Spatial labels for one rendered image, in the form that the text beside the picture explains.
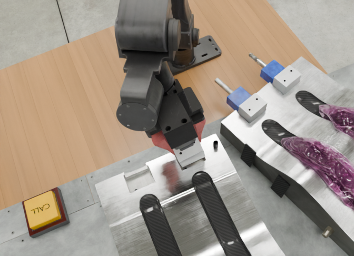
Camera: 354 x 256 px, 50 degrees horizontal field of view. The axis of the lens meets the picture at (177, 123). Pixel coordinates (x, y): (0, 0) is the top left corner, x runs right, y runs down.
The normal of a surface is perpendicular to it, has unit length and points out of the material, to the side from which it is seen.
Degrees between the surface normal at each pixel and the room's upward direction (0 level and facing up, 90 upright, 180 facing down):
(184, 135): 70
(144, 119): 76
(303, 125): 21
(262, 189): 0
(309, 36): 0
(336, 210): 16
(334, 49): 1
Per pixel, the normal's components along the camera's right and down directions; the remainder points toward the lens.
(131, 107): -0.15, 0.73
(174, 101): -0.32, -0.67
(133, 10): -0.10, -0.26
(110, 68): -0.07, -0.47
